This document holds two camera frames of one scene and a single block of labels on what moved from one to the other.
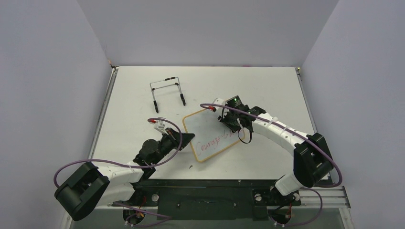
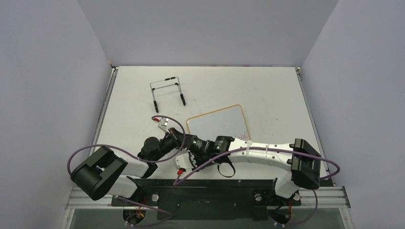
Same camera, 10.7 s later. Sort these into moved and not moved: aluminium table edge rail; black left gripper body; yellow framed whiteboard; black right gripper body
Moved: black right gripper body
Not moved: black left gripper body; aluminium table edge rail; yellow framed whiteboard
